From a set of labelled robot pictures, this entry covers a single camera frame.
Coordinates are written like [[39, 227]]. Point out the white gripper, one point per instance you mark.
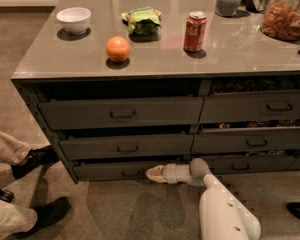
[[169, 173]]

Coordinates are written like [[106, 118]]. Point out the grey drawer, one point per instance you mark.
[[232, 140], [252, 99], [117, 170], [255, 163], [126, 146], [114, 113]]

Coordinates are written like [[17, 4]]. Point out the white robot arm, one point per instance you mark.
[[221, 215]]

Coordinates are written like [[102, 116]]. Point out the grey counter cabinet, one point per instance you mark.
[[60, 66]]

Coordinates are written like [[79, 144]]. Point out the lower black shoe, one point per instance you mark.
[[48, 215]]

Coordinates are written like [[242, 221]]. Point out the black shoe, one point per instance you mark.
[[34, 159], [48, 215]]

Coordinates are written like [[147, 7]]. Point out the upper black shoe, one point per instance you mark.
[[34, 159]]

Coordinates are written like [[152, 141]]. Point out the orange fruit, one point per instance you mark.
[[117, 49]]

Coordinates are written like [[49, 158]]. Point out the black chair caster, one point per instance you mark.
[[6, 196]]

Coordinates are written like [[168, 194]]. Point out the upper beige trouser leg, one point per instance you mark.
[[13, 151]]

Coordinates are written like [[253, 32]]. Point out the beige trouser leg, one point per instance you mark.
[[13, 151], [16, 219]]

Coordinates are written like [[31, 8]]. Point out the green chip bag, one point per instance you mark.
[[142, 21]]

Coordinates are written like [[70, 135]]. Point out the lower beige trouser leg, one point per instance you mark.
[[16, 219]]

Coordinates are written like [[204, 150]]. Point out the red soda can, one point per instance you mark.
[[195, 30]]

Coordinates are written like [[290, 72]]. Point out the white ceramic bowl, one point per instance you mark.
[[74, 20]]

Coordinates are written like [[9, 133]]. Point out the glass jar of snacks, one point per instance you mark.
[[281, 20]]

